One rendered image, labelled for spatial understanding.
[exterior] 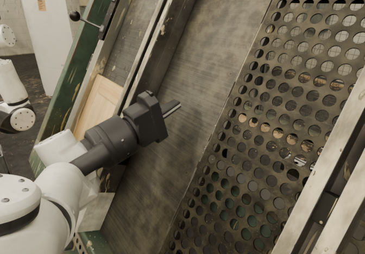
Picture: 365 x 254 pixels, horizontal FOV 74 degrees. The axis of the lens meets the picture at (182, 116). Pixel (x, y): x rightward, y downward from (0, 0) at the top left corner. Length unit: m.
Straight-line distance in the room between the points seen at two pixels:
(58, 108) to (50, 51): 3.38
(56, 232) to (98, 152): 0.20
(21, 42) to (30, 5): 4.53
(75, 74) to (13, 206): 1.04
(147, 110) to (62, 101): 0.80
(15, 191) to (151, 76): 0.48
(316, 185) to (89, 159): 0.34
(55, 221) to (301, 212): 0.28
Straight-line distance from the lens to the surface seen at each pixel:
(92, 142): 0.47
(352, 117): 0.36
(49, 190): 0.31
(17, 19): 8.94
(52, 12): 4.56
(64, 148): 0.47
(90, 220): 0.78
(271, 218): 0.49
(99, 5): 1.24
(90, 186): 0.43
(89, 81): 1.00
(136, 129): 0.49
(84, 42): 1.22
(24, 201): 0.23
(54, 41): 4.59
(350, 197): 0.35
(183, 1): 0.70
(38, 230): 0.25
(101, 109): 0.89
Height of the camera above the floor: 1.50
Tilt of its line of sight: 26 degrees down
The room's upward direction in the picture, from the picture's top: straight up
